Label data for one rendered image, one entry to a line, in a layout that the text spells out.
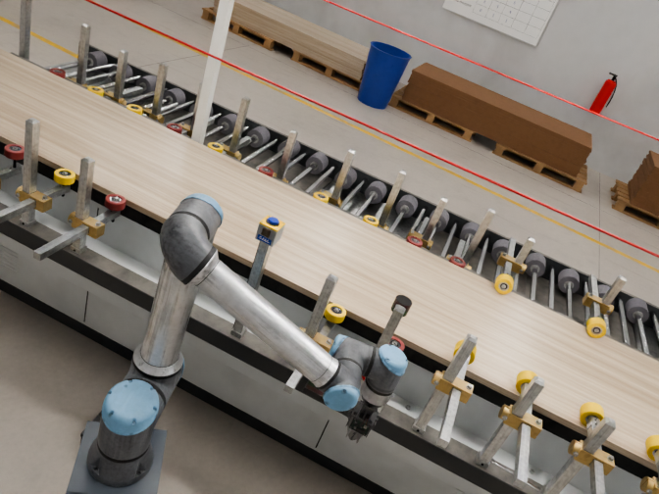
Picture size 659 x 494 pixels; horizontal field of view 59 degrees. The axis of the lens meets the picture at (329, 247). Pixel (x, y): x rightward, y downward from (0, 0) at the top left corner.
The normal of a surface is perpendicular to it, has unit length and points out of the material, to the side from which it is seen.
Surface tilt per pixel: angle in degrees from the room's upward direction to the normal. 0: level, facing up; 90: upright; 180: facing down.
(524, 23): 90
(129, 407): 5
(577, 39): 90
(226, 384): 90
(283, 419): 90
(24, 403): 0
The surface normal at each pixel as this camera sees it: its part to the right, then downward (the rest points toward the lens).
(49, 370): 0.31, -0.80
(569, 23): -0.39, 0.39
